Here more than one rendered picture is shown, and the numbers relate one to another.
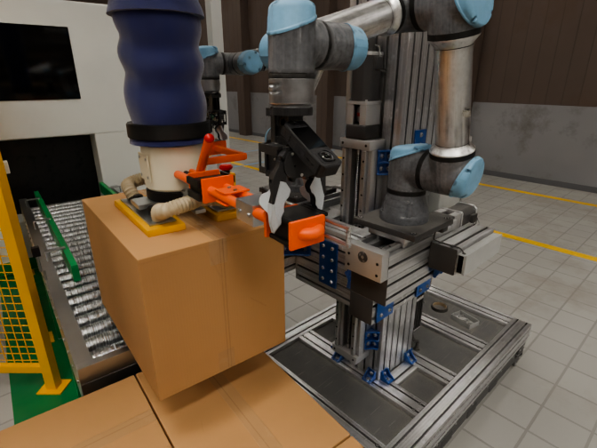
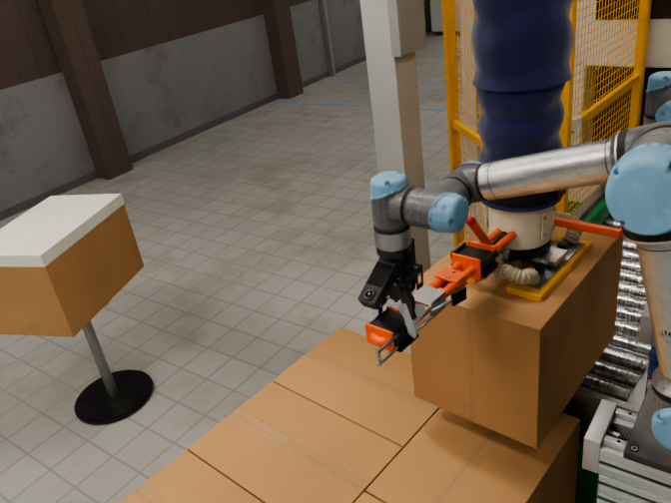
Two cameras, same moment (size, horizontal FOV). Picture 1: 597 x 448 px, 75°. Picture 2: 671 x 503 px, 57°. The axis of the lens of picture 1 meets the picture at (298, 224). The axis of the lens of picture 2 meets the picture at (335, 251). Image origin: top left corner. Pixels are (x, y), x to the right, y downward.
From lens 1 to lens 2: 1.29 m
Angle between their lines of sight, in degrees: 74
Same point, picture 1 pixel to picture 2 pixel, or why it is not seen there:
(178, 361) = (428, 379)
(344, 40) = (416, 214)
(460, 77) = (649, 286)
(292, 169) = not seen: hidden behind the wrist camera
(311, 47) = (383, 215)
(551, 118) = not seen: outside the picture
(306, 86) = (381, 239)
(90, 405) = not seen: hidden behind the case
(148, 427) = (423, 412)
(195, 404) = (459, 429)
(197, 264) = (446, 317)
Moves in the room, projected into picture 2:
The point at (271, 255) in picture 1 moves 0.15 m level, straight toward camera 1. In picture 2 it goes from (522, 353) to (468, 370)
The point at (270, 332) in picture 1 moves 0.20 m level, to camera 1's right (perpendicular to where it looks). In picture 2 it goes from (517, 425) to (555, 480)
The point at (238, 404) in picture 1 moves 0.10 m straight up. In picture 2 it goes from (475, 458) to (474, 433)
